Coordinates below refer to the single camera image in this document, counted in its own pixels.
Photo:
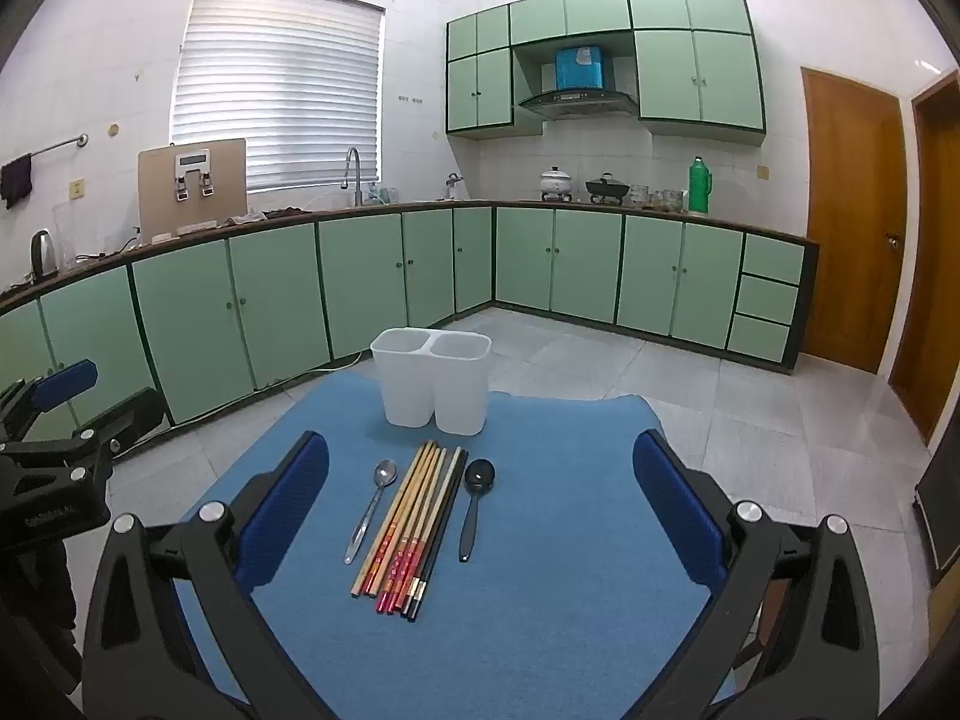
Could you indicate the white device on board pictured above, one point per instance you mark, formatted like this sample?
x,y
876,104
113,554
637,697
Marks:
x,y
193,161

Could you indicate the row of glass jars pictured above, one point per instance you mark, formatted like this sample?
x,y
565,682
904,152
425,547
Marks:
x,y
656,199

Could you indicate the black chopstick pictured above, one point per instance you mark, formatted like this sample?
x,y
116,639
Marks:
x,y
439,517
447,514

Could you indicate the brown board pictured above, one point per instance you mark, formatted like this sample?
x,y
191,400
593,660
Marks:
x,y
229,180

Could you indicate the black wok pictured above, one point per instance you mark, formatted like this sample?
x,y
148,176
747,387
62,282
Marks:
x,y
604,187

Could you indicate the green drawer unit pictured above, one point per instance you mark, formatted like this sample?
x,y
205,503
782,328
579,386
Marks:
x,y
769,300

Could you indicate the clear glass pitcher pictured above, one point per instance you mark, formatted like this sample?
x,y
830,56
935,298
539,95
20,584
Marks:
x,y
66,236

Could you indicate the white cooking pot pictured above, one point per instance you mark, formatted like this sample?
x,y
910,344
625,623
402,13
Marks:
x,y
556,181

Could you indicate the white two-compartment utensil holder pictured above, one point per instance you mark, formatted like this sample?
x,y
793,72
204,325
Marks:
x,y
457,390

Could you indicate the green thermos flask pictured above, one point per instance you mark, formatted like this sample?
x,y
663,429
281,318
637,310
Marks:
x,y
700,187

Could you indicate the white window blind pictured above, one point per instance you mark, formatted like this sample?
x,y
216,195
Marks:
x,y
277,90

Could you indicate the dark electric kettle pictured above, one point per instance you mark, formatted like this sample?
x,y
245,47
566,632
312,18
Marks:
x,y
43,255

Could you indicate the chrome kitchen faucet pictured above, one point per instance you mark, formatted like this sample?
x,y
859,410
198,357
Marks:
x,y
357,180

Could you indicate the brown wooden door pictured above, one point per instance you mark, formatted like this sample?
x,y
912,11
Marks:
x,y
937,255
847,225

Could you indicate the plain wooden chopstick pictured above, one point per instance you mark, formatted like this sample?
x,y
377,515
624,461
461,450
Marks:
x,y
388,519

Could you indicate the green base cabinet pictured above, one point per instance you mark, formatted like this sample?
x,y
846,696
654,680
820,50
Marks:
x,y
277,300
585,262

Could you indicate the wooden chopstick with red print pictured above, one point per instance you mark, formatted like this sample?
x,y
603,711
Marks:
x,y
397,520

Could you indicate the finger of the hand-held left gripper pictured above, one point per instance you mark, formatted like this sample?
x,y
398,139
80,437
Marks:
x,y
67,382
135,416

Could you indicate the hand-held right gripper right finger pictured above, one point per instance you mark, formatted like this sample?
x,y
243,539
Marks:
x,y
671,510

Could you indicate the blue felt mat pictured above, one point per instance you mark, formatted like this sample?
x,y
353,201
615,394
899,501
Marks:
x,y
540,600

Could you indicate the metal towel rail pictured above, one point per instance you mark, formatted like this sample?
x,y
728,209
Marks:
x,y
60,144

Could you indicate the black range hood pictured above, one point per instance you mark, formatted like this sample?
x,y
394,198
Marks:
x,y
577,103

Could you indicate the black plastic spoon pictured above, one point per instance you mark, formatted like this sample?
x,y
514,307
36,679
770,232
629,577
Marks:
x,y
478,476

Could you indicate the green wall cabinet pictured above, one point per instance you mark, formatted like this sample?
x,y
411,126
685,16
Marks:
x,y
697,75

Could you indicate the dark towel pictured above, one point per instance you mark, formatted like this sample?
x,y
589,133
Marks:
x,y
15,180

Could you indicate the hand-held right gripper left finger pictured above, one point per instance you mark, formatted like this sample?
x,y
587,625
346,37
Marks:
x,y
289,510

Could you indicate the silver metal spoon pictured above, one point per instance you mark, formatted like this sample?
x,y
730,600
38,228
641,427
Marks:
x,y
385,474

